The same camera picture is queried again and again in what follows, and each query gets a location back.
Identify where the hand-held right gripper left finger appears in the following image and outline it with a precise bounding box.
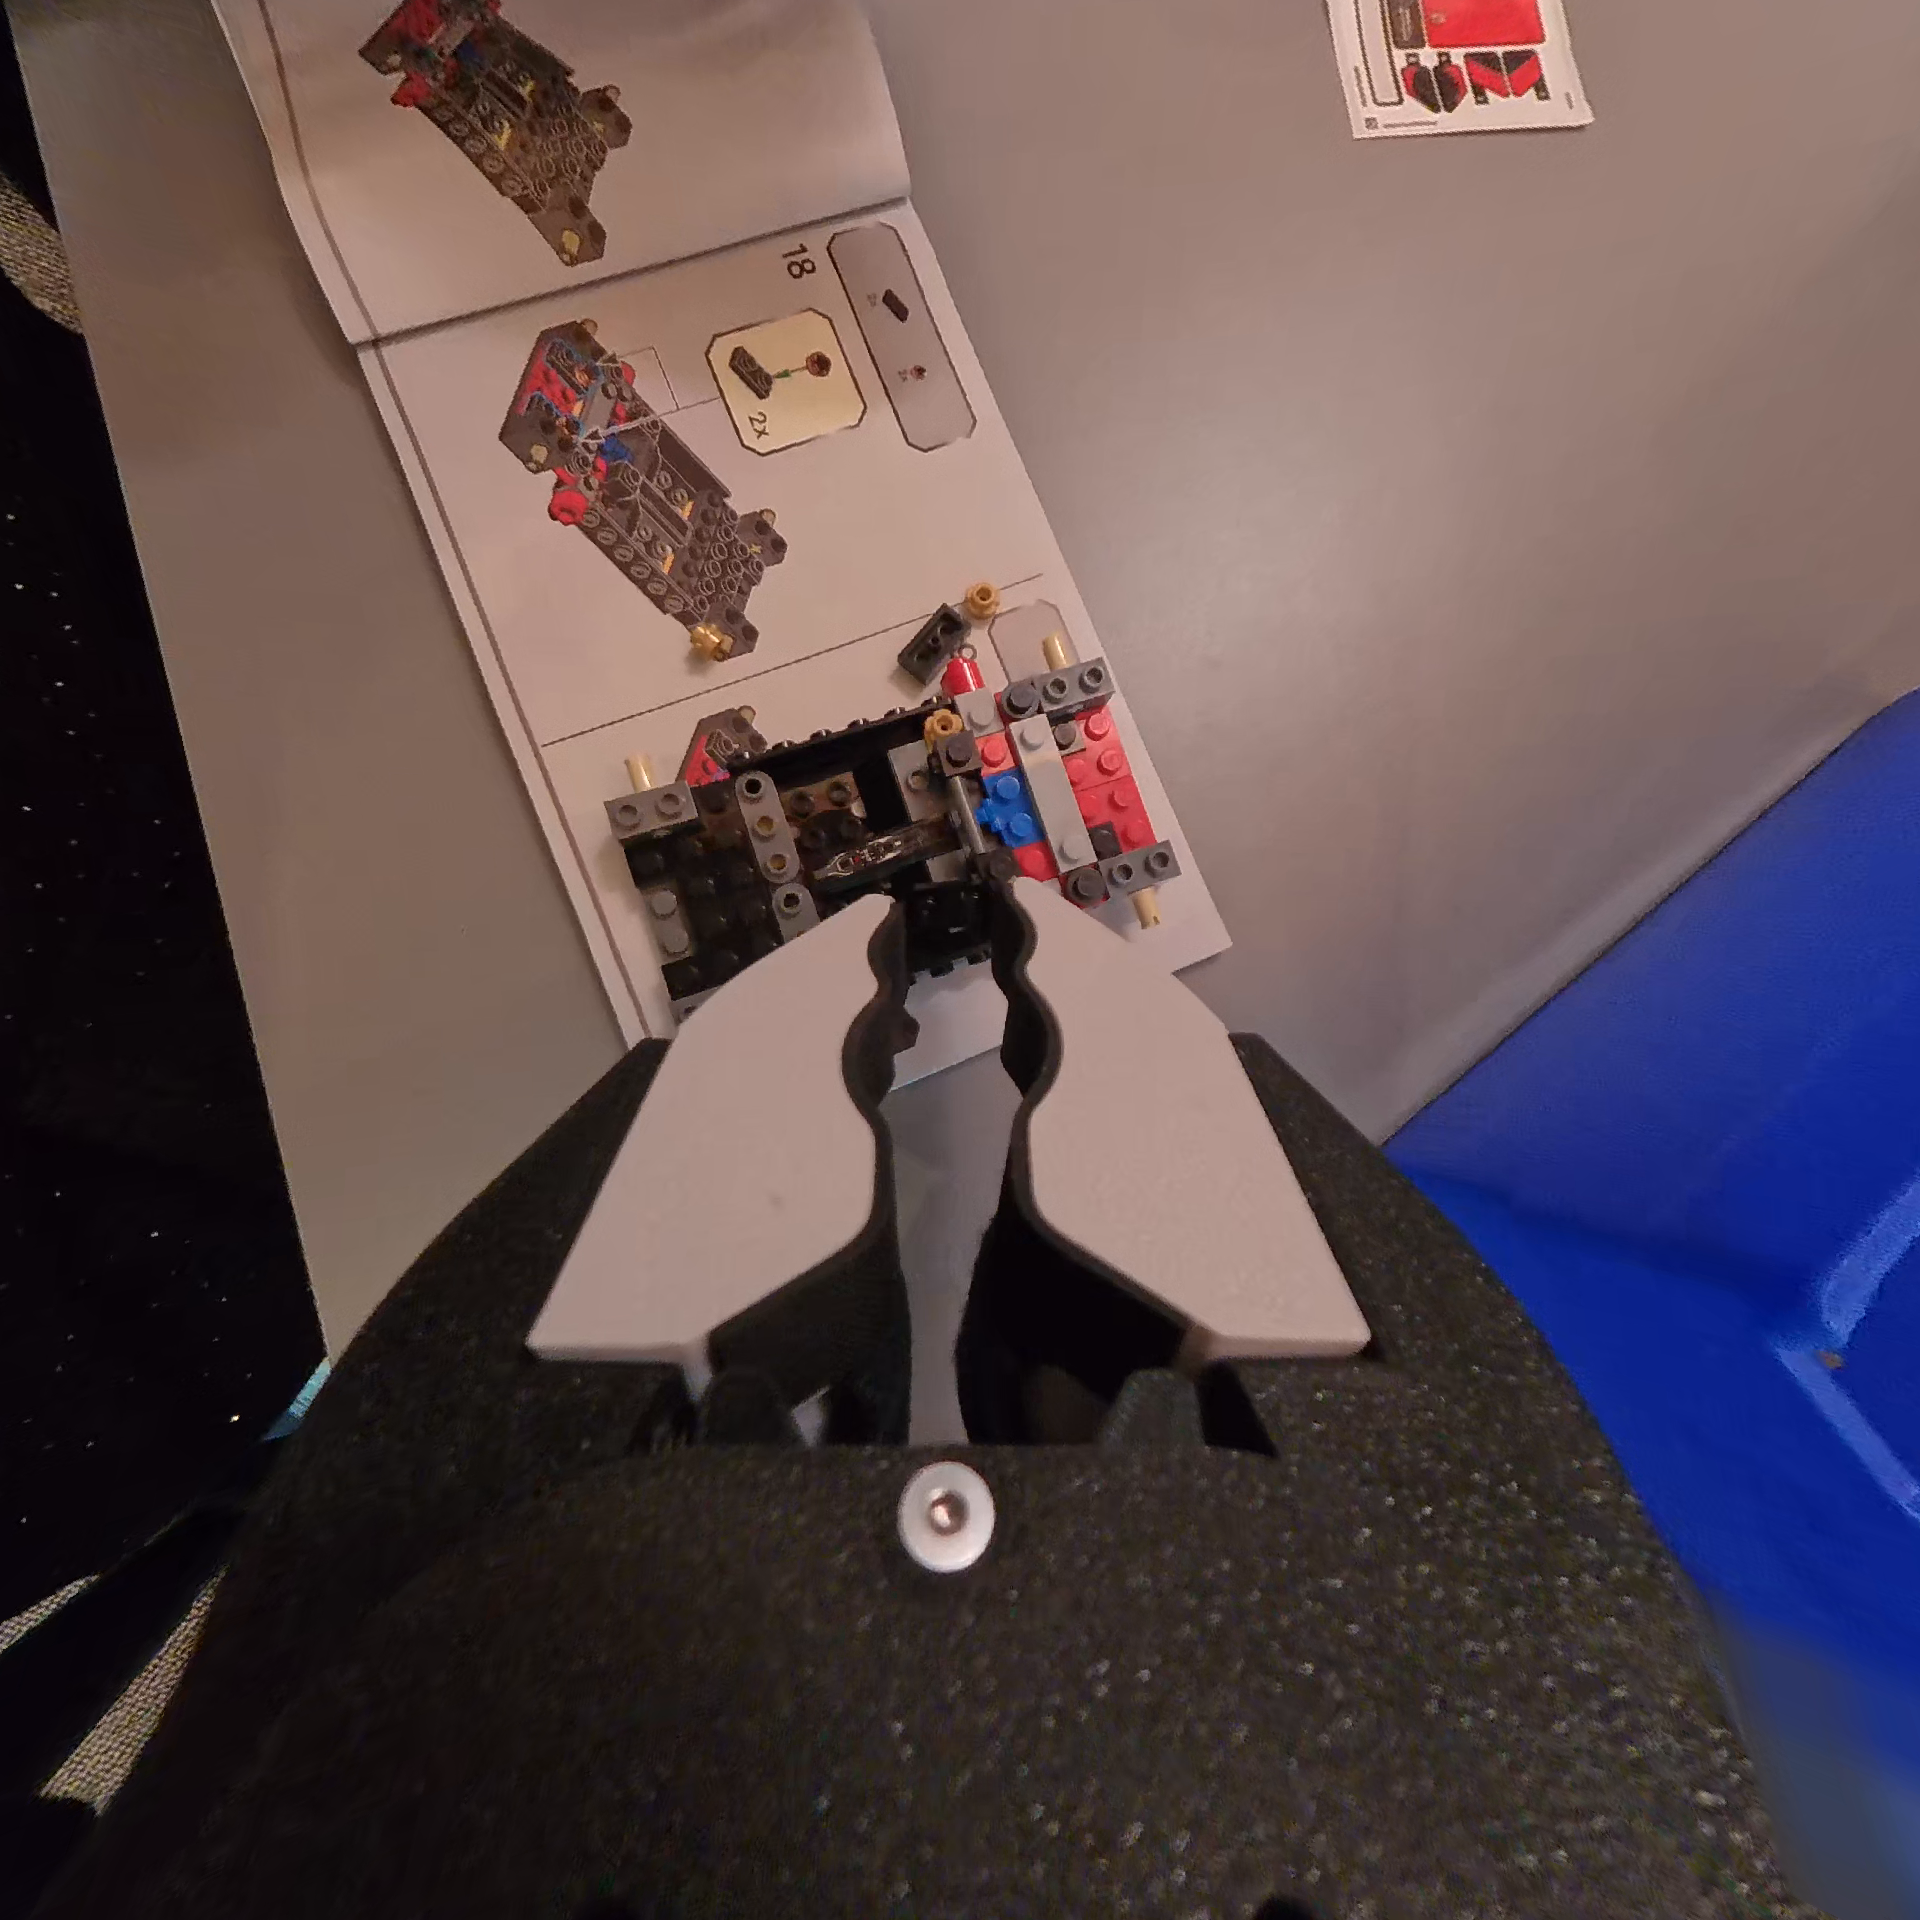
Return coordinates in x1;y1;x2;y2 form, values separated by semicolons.
525;893;921;1449

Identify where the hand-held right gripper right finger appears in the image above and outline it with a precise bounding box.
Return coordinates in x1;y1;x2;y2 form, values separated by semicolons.
960;876;1374;1449

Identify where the lego car chassis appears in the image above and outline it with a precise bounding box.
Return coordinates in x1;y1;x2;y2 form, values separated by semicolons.
605;631;1182;1008

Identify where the lego instruction booklet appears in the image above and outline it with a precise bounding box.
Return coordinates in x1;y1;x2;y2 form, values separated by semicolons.
211;0;1237;1085

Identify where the lego sticker sheet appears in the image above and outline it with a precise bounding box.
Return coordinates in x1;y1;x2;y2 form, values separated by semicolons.
1325;0;1596;142

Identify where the blue storage bin with divider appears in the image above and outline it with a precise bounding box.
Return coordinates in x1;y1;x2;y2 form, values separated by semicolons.
1380;704;1920;1920

